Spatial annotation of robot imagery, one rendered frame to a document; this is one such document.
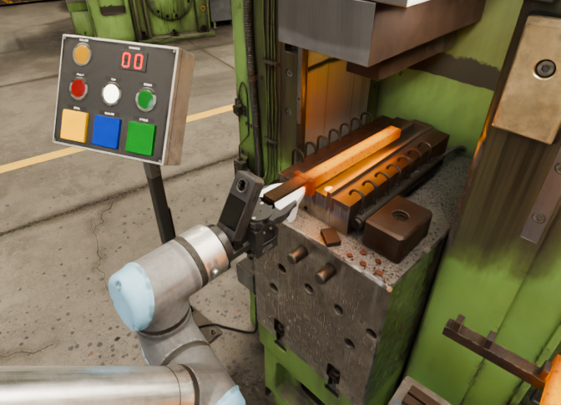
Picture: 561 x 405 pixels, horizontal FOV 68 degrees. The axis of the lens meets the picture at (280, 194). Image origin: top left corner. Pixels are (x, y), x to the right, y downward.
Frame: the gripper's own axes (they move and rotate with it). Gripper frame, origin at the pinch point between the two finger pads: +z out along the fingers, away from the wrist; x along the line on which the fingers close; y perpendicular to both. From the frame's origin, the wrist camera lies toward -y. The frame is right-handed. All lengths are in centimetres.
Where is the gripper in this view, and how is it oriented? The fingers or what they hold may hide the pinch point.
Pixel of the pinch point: (296, 185)
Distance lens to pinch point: 78.9
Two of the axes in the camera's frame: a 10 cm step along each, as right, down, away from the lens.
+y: 0.0, 8.0, 6.0
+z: 7.0, -4.3, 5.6
